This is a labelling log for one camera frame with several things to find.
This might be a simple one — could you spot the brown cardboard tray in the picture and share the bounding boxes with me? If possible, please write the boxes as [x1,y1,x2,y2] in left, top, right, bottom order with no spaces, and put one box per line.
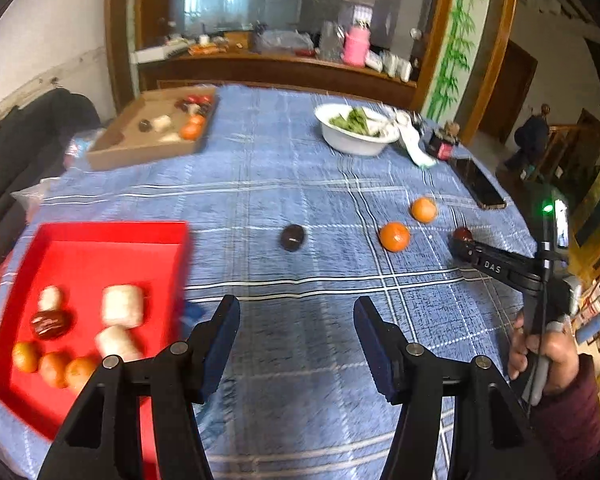
[86,86,218,171]

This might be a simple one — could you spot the black sofa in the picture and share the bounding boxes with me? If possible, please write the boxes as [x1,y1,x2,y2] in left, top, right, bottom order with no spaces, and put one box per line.
[0,89,103,256]

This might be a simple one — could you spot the small orange kumquat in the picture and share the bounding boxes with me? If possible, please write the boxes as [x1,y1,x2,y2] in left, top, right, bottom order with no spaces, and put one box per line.
[12,341,40,374]
[39,351,71,390]
[64,356,98,393]

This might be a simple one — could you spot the clear glass jar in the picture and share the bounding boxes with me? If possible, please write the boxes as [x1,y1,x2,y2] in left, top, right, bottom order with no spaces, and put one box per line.
[320,21,343,61]

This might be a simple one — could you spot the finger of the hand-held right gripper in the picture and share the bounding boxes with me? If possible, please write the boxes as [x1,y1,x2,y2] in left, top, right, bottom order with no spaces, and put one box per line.
[449,237,537,292]
[467,239,545,267]

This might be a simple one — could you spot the person's right forearm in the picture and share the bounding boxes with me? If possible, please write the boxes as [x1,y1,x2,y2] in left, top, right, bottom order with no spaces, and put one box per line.
[530,354,600,480]

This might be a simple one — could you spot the pink bottle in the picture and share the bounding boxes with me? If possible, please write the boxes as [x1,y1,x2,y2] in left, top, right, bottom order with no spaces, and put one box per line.
[342,22,372,67]

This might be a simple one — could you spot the person's right hand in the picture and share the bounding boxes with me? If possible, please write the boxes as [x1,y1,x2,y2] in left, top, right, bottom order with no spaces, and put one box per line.
[507,310,581,396]

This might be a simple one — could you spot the red tray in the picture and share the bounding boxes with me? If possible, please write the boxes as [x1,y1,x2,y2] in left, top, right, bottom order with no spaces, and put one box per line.
[0,220,191,480]

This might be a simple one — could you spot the wooden stair railing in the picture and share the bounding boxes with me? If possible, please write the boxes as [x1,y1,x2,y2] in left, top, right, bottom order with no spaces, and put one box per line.
[527,107,600,201]

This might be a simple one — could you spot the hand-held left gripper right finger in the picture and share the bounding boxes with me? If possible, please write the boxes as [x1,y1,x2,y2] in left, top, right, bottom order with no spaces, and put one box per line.
[353,296,556,480]

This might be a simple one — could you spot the green leafy vegetables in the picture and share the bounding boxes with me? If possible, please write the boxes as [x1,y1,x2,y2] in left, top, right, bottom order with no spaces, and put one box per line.
[330,106,381,136]

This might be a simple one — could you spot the blue plaid tablecloth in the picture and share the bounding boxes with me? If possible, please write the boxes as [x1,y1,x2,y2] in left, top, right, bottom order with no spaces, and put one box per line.
[0,82,538,480]

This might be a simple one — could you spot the brown wooden door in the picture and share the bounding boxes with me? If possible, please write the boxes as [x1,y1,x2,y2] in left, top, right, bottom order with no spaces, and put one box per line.
[480,40,538,146]

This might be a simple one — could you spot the smartphone in brown case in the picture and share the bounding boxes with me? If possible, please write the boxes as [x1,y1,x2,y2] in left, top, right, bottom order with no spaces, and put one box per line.
[450,157,507,210]

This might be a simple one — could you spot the long white box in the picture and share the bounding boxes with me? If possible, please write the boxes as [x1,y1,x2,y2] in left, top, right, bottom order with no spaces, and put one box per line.
[131,42,188,65]

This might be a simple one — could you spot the white bowl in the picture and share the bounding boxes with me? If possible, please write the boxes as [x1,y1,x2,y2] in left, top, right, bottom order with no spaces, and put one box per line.
[314,103,401,156]

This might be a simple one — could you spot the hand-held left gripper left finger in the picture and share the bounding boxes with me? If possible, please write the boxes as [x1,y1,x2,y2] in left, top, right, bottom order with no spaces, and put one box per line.
[37,295,242,480]

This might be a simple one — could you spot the green bamboo wall sticker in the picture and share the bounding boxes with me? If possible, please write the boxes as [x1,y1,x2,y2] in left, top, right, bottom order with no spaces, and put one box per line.
[426,0,486,116]

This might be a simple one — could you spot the dark blue jacket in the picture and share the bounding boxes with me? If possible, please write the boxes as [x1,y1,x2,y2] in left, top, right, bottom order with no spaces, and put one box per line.
[502,104,553,173]

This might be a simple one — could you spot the wooden cabinet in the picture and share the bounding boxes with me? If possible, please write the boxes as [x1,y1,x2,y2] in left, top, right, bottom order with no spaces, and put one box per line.
[105,0,518,131]

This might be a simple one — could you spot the red and black jar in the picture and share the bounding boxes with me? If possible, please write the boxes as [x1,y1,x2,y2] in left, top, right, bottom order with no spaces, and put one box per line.
[426,130,461,161]

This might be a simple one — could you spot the crumpled clear plastic bag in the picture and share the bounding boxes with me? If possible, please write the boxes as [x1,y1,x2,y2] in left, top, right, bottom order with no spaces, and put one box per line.
[62,129,106,168]
[255,29,313,55]

